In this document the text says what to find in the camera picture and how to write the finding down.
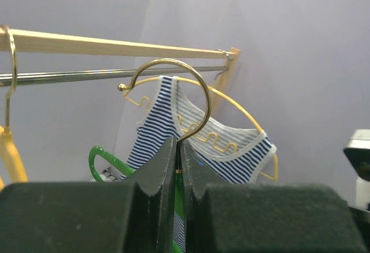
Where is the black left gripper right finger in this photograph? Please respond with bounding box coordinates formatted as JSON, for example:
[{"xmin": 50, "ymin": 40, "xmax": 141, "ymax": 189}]
[{"xmin": 180, "ymin": 142, "xmax": 367, "ymax": 252}]

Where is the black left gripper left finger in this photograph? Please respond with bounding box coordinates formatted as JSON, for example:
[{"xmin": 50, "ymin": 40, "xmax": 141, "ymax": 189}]
[{"xmin": 1, "ymin": 137, "xmax": 177, "ymax": 252}]

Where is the green plastic hanger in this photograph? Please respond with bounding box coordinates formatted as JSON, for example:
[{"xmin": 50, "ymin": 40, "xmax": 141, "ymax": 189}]
[{"xmin": 88, "ymin": 58, "xmax": 213, "ymax": 253}]

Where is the navy white striped tank top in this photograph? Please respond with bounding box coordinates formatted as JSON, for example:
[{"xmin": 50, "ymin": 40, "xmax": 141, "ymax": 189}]
[{"xmin": 128, "ymin": 76, "xmax": 277, "ymax": 252}]

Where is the wooden yellow curved hanger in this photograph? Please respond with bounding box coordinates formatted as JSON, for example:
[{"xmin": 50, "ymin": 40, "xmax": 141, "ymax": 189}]
[{"xmin": 117, "ymin": 47, "xmax": 279, "ymax": 181}]

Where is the yellow plastic hanger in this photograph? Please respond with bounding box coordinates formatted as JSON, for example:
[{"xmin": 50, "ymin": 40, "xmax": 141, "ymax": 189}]
[{"xmin": 1, "ymin": 25, "xmax": 28, "ymax": 183}]

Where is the wooden clothes rack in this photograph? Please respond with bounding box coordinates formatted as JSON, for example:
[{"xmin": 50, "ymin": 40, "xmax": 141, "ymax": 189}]
[{"xmin": 1, "ymin": 25, "xmax": 240, "ymax": 113}]

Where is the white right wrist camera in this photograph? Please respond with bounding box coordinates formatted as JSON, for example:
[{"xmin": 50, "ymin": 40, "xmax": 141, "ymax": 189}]
[{"xmin": 343, "ymin": 129, "xmax": 369, "ymax": 211}]

